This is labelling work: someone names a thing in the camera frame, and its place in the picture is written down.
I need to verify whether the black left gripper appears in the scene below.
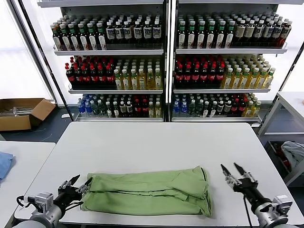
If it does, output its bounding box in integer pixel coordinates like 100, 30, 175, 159
53, 174, 93, 216

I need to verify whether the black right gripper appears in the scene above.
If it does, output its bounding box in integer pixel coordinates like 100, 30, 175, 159
221, 162, 271, 207

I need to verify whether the light green polo shirt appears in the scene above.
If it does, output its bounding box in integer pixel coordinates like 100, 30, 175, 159
80, 165, 214, 217

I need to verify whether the grey white clothes pile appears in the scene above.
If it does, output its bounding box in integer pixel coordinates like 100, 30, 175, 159
281, 141, 304, 168

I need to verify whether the dark storage bin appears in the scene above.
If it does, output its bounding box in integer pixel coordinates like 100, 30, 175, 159
265, 141, 304, 183

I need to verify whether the grey metal shelf board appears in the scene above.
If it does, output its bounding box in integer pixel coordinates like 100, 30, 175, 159
177, 0, 304, 6
173, 87, 272, 94
75, 116, 165, 123
68, 88, 164, 95
175, 47, 288, 55
53, 48, 165, 57
37, 0, 165, 9
171, 115, 262, 123

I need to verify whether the blue folded cloth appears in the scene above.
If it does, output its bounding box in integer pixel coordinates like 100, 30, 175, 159
0, 152, 16, 184

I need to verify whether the brown cardboard box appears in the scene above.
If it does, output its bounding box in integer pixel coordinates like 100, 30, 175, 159
0, 98, 57, 132

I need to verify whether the clear plastic packaging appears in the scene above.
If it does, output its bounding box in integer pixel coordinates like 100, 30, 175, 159
0, 106, 33, 118

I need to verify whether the dark tea bottle green label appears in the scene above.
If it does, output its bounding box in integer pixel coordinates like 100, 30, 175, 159
96, 22, 107, 50
216, 20, 226, 49
177, 20, 187, 49
59, 23, 71, 51
187, 20, 197, 49
77, 22, 89, 51
68, 23, 80, 51
197, 20, 206, 49
86, 22, 98, 51
206, 20, 216, 49
225, 20, 236, 49

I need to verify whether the dark bottle beige label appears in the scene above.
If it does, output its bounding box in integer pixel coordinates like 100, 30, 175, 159
234, 19, 247, 47
244, 19, 256, 47

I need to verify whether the dark bottle white blue label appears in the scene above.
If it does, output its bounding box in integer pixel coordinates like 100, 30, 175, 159
114, 20, 124, 45
253, 19, 266, 47
271, 20, 284, 47
105, 20, 115, 45
142, 20, 153, 45
262, 20, 275, 47
152, 20, 162, 45
133, 20, 143, 45
123, 20, 133, 45

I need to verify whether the red brown tea bottle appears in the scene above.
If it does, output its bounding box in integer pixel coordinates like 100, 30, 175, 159
277, 21, 293, 48

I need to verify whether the grey metal shelving unit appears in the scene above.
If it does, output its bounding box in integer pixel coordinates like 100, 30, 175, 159
37, 0, 170, 123
170, 0, 304, 124

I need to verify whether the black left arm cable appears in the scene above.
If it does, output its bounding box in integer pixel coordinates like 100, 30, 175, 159
63, 200, 84, 211

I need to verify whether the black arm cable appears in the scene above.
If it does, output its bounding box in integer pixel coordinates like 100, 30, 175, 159
241, 191, 253, 228
63, 200, 84, 211

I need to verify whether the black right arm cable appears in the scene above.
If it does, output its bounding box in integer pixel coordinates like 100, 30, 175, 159
241, 191, 253, 228

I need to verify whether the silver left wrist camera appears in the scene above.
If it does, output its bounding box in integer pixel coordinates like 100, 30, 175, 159
16, 192, 54, 213

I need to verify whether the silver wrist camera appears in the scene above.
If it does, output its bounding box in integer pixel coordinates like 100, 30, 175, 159
272, 195, 293, 216
16, 192, 54, 213

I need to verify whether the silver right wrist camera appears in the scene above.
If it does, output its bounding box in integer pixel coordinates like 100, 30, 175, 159
272, 195, 293, 216

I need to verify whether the grey metal frame side table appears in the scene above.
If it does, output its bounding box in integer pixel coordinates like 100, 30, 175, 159
257, 91, 304, 188

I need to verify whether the black slanted metal post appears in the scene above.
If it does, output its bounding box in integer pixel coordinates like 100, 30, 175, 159
9, 0, 73, 118
258, 44, 304, 125

